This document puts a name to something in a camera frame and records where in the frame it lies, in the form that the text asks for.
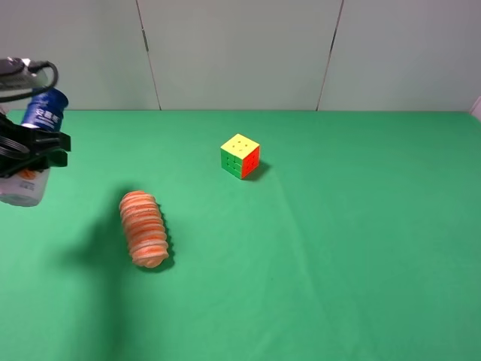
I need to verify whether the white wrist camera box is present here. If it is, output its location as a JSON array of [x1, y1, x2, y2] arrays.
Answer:
[[0, 57, 47, 91]]

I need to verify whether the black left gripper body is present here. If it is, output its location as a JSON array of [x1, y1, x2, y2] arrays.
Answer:
[[1, 113, 34, 177]]

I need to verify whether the white blue-capped yogurt bottle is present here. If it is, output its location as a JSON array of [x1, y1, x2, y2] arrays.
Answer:
[[1, 88, 71, 207]]

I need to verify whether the orange ridged bread toy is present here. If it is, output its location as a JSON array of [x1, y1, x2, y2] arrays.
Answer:
[[119, 190, 169, 268]]

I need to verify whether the multicoloured puzzle cube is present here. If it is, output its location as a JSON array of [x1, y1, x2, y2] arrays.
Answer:
[[220, 134, 261, 179]]

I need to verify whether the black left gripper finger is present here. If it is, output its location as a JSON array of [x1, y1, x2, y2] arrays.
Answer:
[[25, 128, 71, 171]]

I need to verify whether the green table cloth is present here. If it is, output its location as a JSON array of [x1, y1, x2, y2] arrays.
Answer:
[[1, 111, 480, 360]]

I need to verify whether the black camera cable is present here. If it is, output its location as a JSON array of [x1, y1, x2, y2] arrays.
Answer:
[[0, 60, 60, 104]]

